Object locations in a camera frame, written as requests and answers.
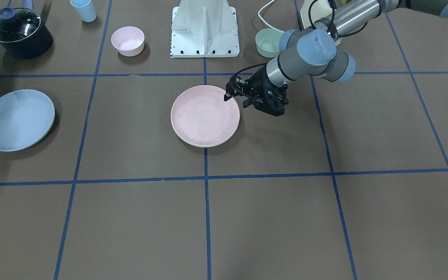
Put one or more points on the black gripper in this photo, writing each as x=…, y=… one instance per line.
x=258, y=83

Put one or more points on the pink plate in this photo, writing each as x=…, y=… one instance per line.
x=204, y=105

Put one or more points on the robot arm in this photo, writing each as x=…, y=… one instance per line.
x=313, y=52

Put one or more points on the cream plate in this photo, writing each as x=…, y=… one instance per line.
x=204, y=136

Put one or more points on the green bowl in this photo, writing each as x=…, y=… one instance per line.
x=267, y=42

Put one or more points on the cream toaster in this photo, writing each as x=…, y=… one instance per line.
x=315, y=10

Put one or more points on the pink bowl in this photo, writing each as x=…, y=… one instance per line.
x=128, y=41

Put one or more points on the light blue cup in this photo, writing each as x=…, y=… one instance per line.
x=85, y=9

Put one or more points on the dark blue saucepan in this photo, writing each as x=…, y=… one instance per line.
x=39, y=43

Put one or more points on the blue plate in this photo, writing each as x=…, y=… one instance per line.
x=26, y=117

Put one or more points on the glass pot lid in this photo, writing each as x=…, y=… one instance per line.
x=17, y=24

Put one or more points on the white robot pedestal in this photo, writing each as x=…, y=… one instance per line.
x=204, y=29

